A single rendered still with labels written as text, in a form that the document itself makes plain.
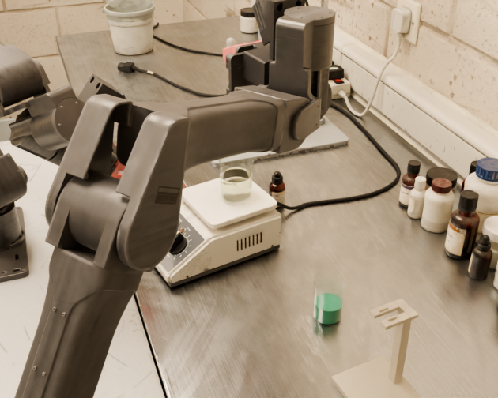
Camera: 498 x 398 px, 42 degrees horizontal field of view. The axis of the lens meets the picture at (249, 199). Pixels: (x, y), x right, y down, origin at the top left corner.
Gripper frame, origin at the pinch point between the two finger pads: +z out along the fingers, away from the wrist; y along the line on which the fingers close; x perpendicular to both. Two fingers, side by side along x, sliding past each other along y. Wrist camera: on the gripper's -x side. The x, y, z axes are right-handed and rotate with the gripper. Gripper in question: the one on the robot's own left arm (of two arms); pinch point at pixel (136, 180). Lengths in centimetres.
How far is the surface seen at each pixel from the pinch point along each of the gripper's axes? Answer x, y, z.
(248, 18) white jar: -39, 88, 58
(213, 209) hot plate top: -2.9, -7.4, 9.7
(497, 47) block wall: -51, -9, 40
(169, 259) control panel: 6.5, -9.1, 6.6
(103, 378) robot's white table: 19.5, -23.3, -2.8
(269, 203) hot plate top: -8.3, -10.1, 15.9
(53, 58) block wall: 19, 230, 70
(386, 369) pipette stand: -1.7, -40.6, 20.3
